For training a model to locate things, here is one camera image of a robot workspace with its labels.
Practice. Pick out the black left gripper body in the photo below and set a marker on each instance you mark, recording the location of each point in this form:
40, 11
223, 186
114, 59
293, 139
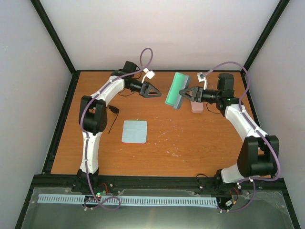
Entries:
143, 87

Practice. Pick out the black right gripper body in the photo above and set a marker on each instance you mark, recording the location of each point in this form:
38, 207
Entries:
199, 98

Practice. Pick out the pink glasses case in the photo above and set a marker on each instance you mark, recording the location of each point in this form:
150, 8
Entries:
197, 107

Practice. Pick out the blue grey glasses case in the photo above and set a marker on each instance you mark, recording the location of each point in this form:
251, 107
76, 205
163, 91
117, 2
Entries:
180, 82

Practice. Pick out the light blue cleaning cloth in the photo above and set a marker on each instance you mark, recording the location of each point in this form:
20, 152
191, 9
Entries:
134, 132

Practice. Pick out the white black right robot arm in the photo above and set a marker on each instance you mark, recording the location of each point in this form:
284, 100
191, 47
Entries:
258, 157

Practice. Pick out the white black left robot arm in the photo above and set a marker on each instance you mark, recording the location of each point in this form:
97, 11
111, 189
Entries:
93, 115

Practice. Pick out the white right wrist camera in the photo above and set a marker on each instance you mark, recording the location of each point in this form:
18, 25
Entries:
202, 77

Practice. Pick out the black aluminium frame rail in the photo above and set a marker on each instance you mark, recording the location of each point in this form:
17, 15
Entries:
113, 184

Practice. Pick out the light blue slotted cable duct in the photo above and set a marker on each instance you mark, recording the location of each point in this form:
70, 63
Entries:
137, 201

